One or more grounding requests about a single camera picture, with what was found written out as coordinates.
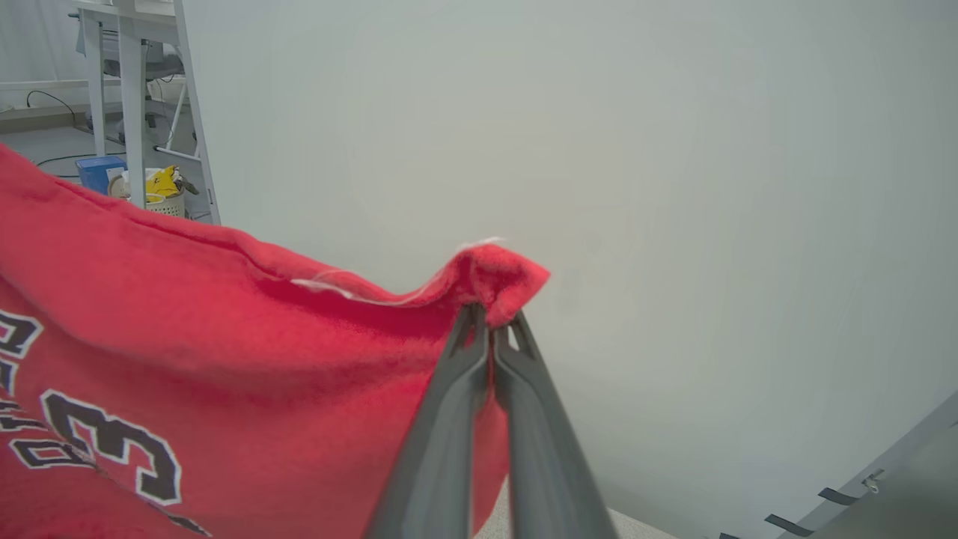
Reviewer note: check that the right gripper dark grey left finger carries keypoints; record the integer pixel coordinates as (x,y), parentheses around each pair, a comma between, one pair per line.
(441,449)

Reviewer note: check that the grey metal post with bracket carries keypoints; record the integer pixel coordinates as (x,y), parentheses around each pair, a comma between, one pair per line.
(920,430)

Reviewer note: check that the red basketball jersey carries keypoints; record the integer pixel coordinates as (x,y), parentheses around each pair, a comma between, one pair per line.
(224,337)

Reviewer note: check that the black tape strip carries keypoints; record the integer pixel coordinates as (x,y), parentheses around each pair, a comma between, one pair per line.
(838,495)
(789,525)

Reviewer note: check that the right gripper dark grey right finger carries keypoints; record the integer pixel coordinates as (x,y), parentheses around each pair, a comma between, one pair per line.
(546,464)

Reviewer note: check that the blue box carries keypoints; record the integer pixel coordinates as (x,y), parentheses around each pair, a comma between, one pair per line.
(97,174)

